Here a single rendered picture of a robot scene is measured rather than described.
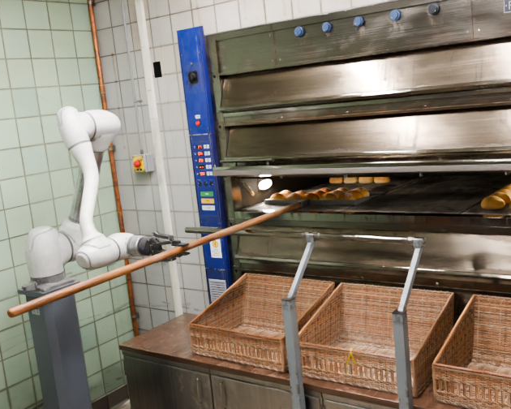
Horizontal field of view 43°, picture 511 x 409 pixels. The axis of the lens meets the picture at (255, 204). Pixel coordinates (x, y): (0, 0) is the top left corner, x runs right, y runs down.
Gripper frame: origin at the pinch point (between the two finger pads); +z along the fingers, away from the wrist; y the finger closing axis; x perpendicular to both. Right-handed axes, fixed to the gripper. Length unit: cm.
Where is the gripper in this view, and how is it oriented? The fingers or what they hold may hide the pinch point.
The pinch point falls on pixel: (180, 248)
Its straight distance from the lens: 265.2
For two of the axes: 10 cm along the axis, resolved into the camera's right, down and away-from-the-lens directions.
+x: -5.7, 1.9, -8.0
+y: 1.0, 9.8, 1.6
